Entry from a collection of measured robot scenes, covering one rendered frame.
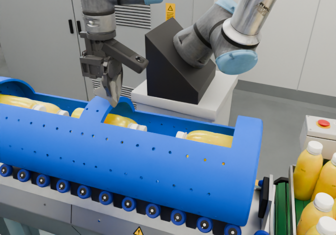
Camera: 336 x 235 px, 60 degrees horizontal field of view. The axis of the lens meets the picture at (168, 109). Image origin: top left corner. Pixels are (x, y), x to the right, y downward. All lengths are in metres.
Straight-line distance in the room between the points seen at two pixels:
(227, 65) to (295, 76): 2.68
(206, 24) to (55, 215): 0.79
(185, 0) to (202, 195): 1.65
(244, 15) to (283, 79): 2.76
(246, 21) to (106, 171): 0.53
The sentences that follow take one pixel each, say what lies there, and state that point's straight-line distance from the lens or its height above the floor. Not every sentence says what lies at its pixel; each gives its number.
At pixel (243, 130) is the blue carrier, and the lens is 0.72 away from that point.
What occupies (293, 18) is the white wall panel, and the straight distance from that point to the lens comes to 3.33.
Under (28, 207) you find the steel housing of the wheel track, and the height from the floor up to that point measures 0.85.
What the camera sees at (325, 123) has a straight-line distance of 1.07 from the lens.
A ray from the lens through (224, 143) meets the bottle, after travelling 0.75.
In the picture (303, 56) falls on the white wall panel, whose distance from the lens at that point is 3.43.
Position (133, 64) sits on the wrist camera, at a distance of 0.72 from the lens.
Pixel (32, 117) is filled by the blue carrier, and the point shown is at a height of 1.20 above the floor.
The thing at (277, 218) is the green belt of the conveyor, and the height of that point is 0.88.
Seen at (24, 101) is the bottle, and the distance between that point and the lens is 1.02.
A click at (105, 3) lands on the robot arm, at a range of 0.71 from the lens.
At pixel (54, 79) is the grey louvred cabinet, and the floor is 0.36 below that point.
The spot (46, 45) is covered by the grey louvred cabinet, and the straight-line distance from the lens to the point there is 3.11.
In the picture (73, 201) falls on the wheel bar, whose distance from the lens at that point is 1.00.
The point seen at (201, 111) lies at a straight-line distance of 0.97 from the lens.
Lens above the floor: 1.63
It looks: 31 degrees down
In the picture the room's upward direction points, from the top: straight up
